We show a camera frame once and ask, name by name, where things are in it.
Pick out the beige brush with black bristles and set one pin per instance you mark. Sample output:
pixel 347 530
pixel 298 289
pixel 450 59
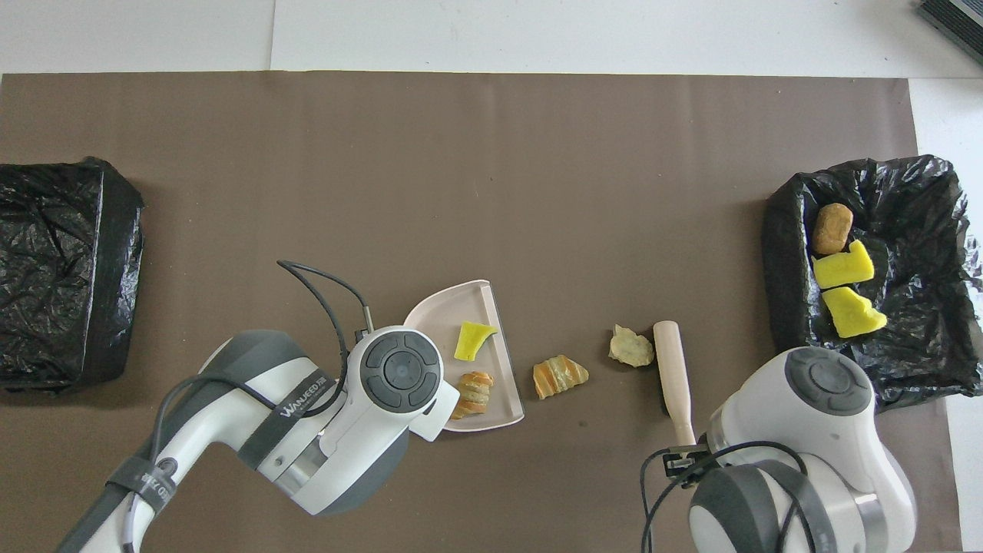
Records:
pixel 672 361

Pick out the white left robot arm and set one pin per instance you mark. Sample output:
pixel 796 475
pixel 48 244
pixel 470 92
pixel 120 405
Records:
pixel 399 370

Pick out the flat black bag wrapped bin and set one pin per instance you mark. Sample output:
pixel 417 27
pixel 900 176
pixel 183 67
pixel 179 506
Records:
pixel 61 322

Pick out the orange striped croissant toy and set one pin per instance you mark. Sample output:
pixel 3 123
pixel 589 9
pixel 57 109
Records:
pixel 474 392

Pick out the yellow u-shaped foam piece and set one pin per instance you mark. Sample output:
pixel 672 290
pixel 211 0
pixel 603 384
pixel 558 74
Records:
pixel 843 270

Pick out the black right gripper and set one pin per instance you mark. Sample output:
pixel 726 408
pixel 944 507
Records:
pixel 703 461

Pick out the pale tan lumpy bread toy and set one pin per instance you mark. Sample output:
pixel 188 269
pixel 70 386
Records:
pixel 631 349

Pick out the yellow wedge foam piece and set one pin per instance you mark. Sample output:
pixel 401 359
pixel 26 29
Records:
pixel 851 313

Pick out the open black bag lined bin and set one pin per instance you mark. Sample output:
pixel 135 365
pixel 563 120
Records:
pixel 921 230

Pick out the grey-green ridged bread toy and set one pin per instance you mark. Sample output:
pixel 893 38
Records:
pixel 561 378

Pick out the dark grey ribbed device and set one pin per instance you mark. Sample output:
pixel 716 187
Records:
pixel 960 19

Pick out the brown paper table mat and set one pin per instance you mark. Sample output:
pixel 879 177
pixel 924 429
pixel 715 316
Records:
pixel 230 153

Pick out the brown potato-shaped toy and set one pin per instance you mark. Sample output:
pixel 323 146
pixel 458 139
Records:
pixel 832 229

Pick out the small yellow foam piece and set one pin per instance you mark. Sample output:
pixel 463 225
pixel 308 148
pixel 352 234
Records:
pixel 470 342

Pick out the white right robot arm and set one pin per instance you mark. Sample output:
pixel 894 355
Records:
pixel 829 380

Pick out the beige plastic dustpan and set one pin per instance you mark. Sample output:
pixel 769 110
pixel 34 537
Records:
pixel 445 315

